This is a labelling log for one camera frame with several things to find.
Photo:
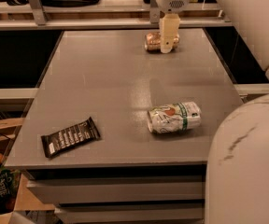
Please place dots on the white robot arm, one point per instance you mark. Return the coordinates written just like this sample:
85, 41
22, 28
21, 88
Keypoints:
237, 172

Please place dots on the white green soda can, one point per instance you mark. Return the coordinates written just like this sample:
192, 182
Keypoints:
173, 118

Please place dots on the grey drawer cabinet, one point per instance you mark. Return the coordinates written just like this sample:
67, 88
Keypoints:
129, 175

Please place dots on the cardboard box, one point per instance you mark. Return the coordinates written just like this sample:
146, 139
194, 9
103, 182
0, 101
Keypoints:
17, 204

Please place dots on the orange soda can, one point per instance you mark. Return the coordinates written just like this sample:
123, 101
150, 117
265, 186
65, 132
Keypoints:
152, 41

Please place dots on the metal shelf frame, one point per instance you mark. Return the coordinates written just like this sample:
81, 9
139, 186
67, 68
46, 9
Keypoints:
106, 14

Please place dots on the black snack bar wrapper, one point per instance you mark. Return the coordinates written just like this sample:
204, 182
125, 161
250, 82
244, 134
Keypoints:
69, 138

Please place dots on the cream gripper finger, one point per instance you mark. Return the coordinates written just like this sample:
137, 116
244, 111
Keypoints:
169, 24

